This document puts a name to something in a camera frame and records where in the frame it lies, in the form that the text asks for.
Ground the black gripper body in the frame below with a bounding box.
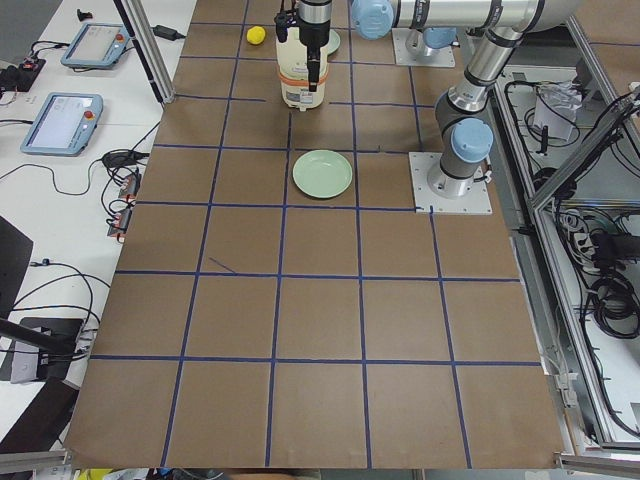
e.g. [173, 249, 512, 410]
[298, 18, 329, 61]

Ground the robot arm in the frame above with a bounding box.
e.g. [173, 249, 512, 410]
[351, 0, 579, 199]

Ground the white rice cooker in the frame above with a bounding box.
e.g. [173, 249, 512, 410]
[276, 27, 328, 111]

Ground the right green plate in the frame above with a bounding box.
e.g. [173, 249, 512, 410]
[327, 29, 341, 55]

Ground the green plate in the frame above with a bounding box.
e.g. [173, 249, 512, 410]
[292, 150, 353, 199]
[327, 29, 341, 55]

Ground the yellow bell pepper toy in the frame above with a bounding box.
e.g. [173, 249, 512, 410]
[246, 26, 266, 45]

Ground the left green plate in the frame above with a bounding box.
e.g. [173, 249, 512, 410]
[292, 150, 353, 199]

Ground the black power adapter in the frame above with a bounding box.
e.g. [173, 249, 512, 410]
[152, 25, 185, 41]

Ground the upper teach pendant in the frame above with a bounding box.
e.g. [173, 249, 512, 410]
[61, 23, 130, 69]

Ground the teach pendant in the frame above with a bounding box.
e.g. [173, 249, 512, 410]
[20, 92, 103, 156]
[61, 23, 130, 69]

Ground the grey usb hub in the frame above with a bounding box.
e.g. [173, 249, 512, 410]
[106, 170, 141, 243]

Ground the crumpled white paper bag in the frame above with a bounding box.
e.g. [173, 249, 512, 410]
[533, 81, 582, 141]

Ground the lower teach pendant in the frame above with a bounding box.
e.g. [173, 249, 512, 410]
[20, 92, 103, 156]

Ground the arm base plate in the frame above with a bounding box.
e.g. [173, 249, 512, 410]
[409, 152, 493, 215]
[392, 27, 457, 68]

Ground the aluminium frame post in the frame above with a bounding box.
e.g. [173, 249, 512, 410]
[113, 0, 175, 104]

